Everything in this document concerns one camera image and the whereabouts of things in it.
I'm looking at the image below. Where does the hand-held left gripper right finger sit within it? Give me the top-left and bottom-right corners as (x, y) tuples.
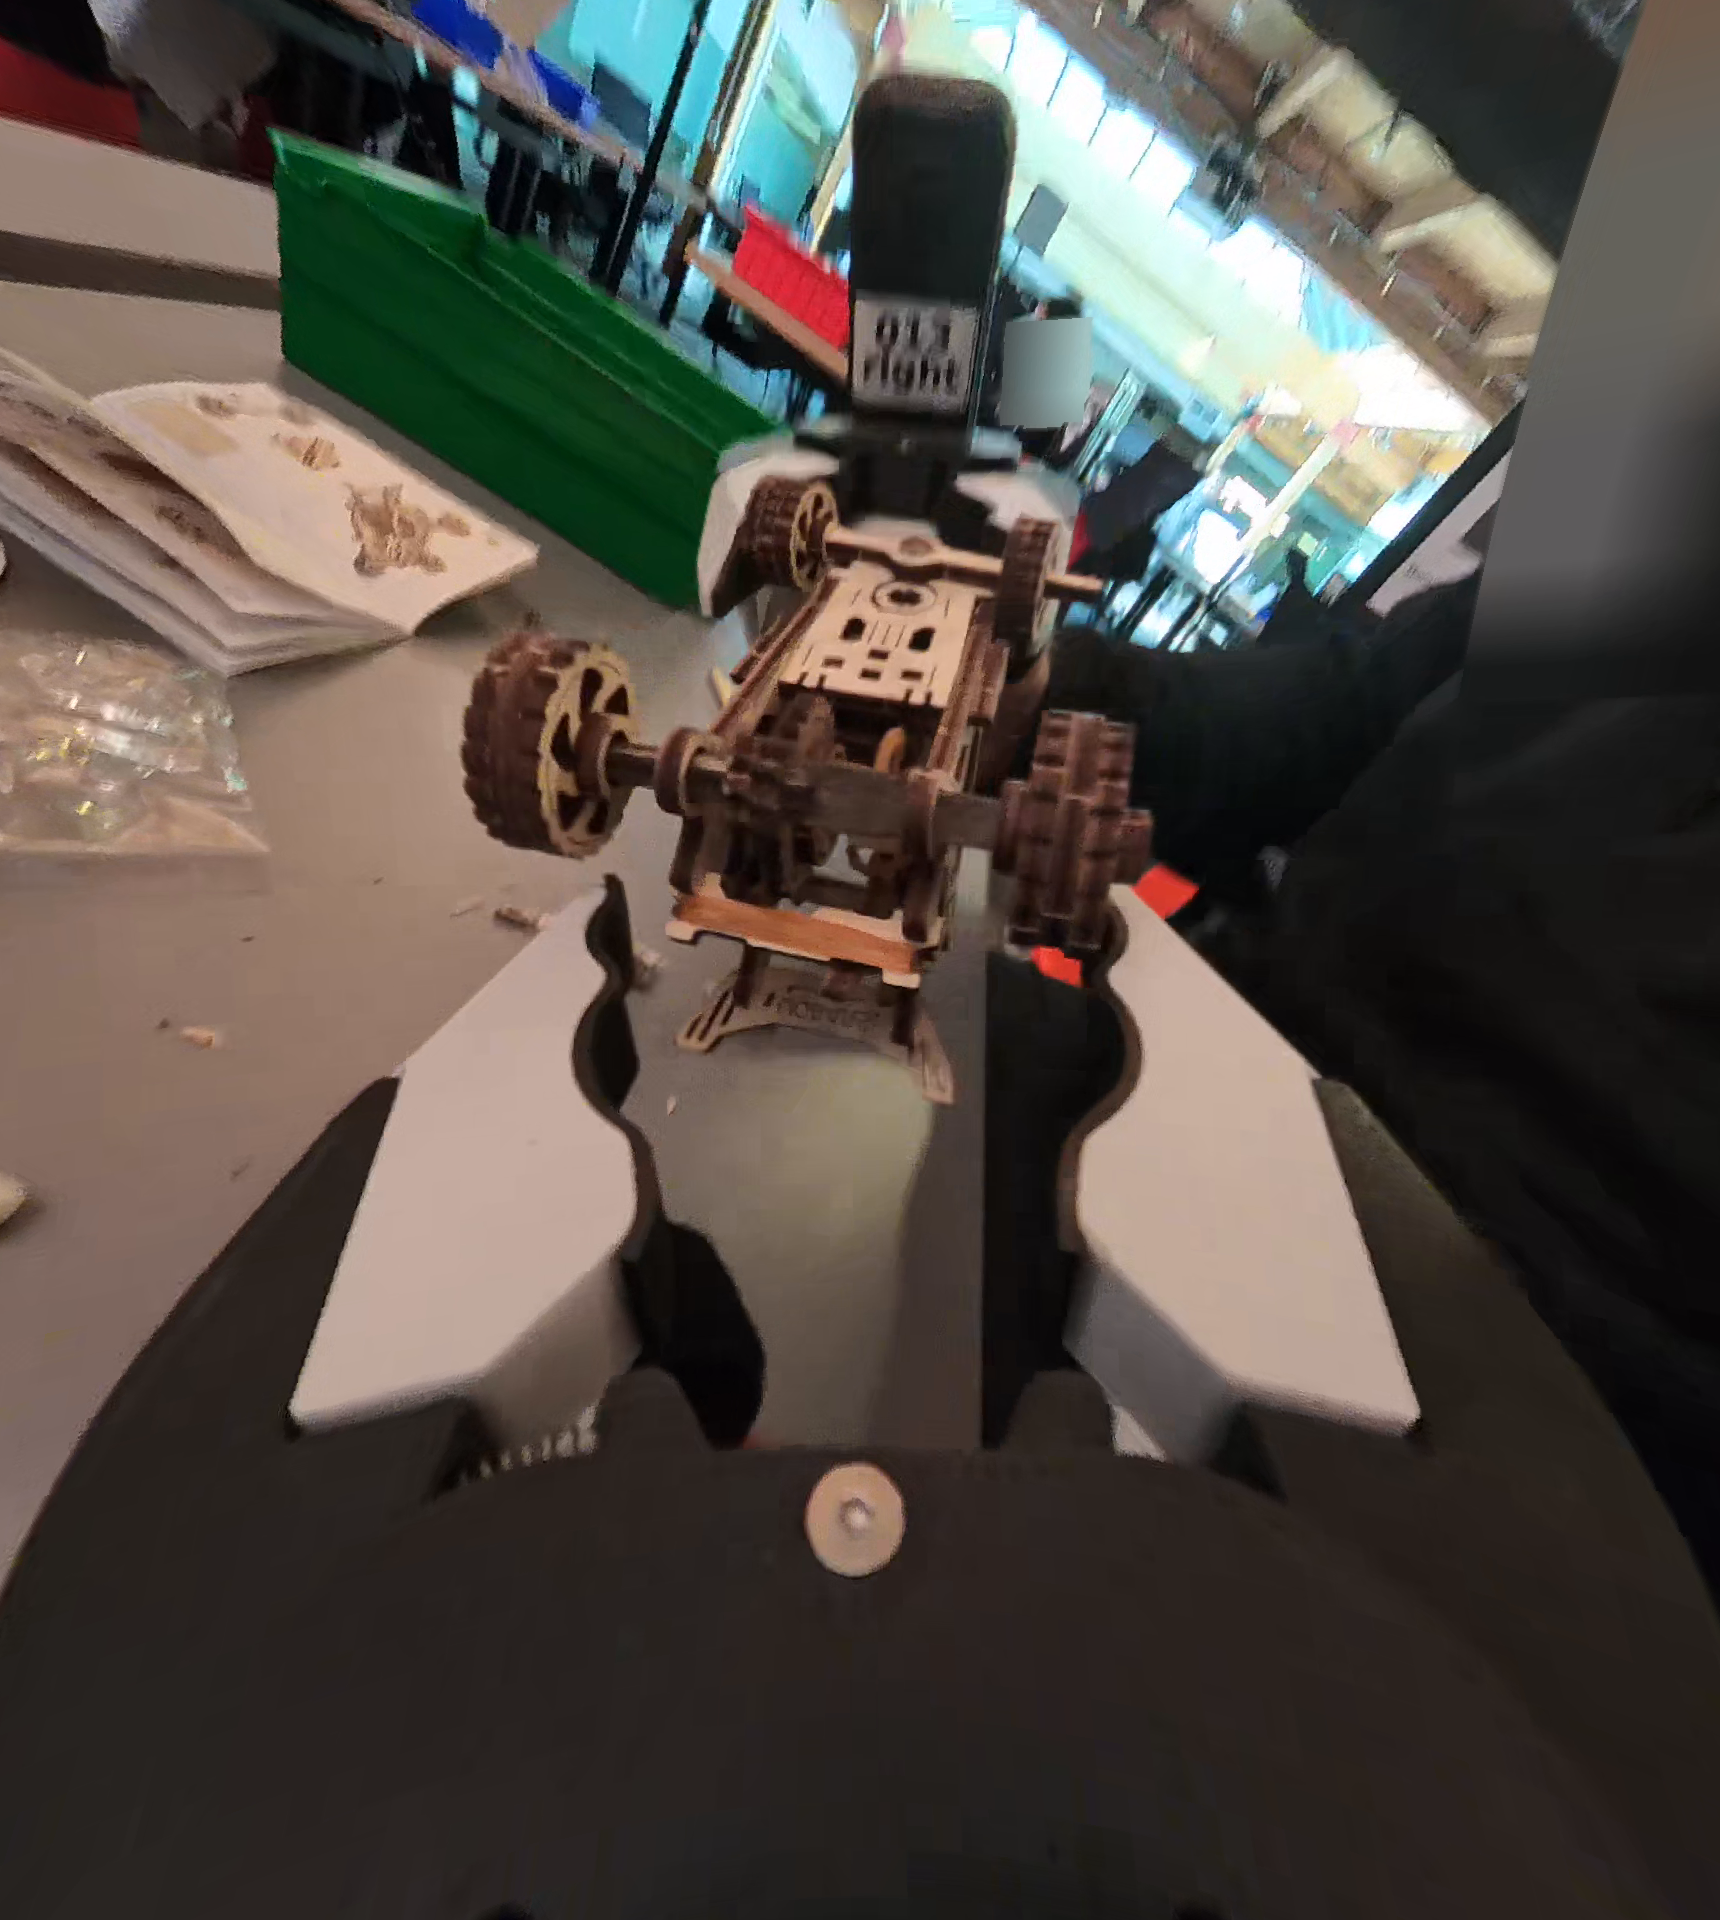
(1061, 883), (1424, 1467)

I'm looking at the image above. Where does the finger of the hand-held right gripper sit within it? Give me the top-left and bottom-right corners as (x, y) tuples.
(691, 433), (835, 620)
(955, 456), (1090, 530)

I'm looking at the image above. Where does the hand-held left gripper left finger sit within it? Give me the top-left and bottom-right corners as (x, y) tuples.
(290, 875), (662, 1445)

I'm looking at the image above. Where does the wooden wheel axle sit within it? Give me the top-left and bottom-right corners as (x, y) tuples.
(735, 474), (1106, 666)

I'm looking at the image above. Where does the wooden buggy model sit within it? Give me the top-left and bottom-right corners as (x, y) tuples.
(462, 472), (1157, 1108)

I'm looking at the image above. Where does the clear plastic bag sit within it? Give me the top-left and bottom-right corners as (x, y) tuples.
(0, 624), (272, 868)

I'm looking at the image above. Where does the red plastic bin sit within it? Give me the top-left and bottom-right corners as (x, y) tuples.
(730, 200), (855, 358)

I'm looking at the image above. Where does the green plastic bin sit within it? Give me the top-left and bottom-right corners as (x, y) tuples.
(267, 125), (790, 612)

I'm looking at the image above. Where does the black floor lamp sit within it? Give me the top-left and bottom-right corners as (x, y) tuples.
(591, 0), (715, 297)

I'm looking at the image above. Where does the orange reflective band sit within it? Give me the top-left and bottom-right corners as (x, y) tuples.
(1028, 865), (1202, 992)

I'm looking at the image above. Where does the blue plastic bin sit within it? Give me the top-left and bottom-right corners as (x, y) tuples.
(517, 48), (609, 125)

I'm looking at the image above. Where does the instruction booklet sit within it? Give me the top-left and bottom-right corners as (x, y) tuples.
(0, 276), (542, 679)

